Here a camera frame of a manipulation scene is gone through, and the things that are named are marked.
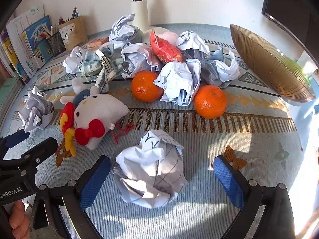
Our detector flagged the person's left hand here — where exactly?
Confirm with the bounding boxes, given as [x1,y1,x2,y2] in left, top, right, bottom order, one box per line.
[9,200,30,239]

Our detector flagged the cardboard pen holder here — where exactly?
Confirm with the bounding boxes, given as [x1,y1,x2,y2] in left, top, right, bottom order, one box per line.
[58,15,88,51]

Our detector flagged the bunch of pens and pencils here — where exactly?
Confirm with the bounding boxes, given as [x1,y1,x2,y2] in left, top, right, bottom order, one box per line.
[41,24,60,40]
[58,6,79,25]

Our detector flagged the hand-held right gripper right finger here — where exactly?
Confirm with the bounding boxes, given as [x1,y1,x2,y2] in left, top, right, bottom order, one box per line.
[213,155,303,239]

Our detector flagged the white desk lamp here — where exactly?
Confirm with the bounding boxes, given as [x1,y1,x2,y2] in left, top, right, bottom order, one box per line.
[130,0,178,34]

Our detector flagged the orange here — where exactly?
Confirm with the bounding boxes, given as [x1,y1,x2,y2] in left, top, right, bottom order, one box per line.
[131,71,164,103]
[194,85,227,119]

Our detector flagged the white cat plush toy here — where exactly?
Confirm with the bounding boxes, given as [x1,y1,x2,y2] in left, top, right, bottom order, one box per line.
[59,78,135,151]

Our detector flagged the row of upright books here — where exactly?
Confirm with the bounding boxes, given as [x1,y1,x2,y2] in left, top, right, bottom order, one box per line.
[0,4,54,85]

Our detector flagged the red yellow felt ornament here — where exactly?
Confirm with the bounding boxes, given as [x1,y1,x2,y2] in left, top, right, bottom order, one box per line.
[59,104,77,157]

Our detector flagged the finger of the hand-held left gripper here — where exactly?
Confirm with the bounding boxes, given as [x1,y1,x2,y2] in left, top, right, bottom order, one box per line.
[15,137,58,170]
[0,129,30,160]

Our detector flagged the large lined paper ball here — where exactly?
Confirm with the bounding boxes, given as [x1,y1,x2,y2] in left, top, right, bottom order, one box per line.
[113,129,188,209]

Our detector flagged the orange red snack packet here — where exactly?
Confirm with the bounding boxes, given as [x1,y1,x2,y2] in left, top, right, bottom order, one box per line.
[150,30,183,63]

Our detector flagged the black wall television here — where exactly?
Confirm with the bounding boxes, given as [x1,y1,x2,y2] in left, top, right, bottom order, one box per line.
[261,0,319,68]

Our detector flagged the patterned woven table mat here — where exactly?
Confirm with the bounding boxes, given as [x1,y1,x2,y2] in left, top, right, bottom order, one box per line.
[5,24,308,239]

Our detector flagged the pile of papers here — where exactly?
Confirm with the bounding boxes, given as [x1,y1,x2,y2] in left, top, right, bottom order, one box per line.
[62,13,241,106]

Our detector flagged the black mesh pen holder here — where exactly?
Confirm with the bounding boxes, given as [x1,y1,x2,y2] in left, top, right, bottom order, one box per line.
[44,30,66,57]

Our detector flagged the brown ribbed bowl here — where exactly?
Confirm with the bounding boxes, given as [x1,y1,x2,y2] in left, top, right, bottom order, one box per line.
[230,24,316,102]

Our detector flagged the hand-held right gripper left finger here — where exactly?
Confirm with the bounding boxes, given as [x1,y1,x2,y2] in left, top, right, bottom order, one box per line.
[29,155,111,239]

